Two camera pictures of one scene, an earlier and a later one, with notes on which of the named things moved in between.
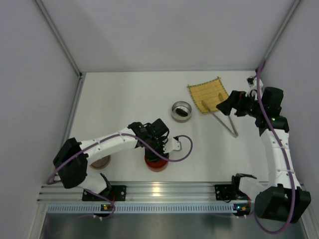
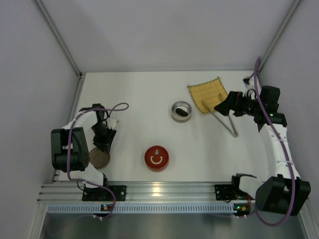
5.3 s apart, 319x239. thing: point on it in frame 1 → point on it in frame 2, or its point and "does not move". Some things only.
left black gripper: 153,154 → 103,139
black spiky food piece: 181,112 does not move
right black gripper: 233,102 does not move
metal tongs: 222,98 does not move
